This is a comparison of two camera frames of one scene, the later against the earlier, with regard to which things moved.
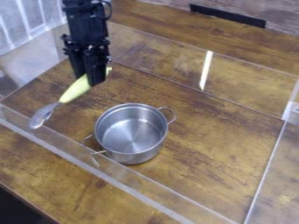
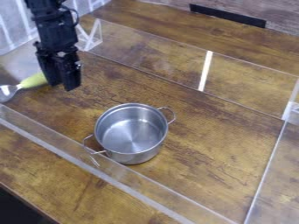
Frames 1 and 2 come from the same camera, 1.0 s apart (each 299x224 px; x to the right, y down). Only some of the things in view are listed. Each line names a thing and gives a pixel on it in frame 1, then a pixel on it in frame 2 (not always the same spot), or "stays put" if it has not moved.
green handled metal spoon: [82, 86] to [31, 81]
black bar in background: [229, 15] stays put
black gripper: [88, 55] to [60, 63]
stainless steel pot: [131, 132] stays put
